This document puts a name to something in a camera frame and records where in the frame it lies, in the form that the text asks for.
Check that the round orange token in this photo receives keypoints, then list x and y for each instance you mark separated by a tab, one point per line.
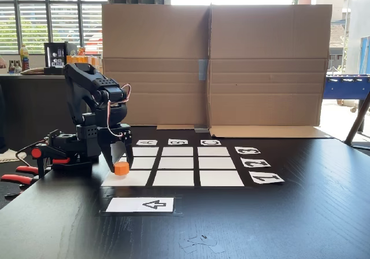
121	169

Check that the white nine-square grid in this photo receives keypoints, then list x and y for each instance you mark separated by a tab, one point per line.
176	166

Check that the paper sheet letter A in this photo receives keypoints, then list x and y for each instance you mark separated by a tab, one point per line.
147	142

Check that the paper sheet letter B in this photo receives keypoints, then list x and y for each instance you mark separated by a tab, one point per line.
178	142

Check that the white arrow paper sheet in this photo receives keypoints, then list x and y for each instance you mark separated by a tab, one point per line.
138	204

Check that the grey tape strip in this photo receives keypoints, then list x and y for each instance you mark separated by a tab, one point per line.
203	69
201	130

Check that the brown cardboard sheet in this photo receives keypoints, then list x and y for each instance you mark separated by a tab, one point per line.
156	68
269	68

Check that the orange juice carton pack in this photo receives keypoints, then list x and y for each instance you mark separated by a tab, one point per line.
84	59

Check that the paper sheet letter C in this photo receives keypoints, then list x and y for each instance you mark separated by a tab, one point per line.
210	142

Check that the dark grey counter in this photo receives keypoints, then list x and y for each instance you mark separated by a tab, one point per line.
29	111

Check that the black mini fridge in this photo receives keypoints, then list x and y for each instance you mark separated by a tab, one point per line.
56	58

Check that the yellow drink bottle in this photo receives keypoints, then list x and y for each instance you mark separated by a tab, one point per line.
24	58

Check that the paper sheet number 3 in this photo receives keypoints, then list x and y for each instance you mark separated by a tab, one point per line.
247	150

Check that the clear tape residue patch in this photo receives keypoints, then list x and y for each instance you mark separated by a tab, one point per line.
202	243

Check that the paper sheet number 2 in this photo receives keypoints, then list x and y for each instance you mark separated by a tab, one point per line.
255	163

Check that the window with blinds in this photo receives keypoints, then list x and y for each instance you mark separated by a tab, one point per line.
34	19

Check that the paper sheet number 1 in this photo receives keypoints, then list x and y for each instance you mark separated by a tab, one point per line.
266	178

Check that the blue foosball table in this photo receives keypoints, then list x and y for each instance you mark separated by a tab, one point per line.
345	87

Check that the slanted metal table leg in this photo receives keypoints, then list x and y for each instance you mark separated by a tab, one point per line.
357	120

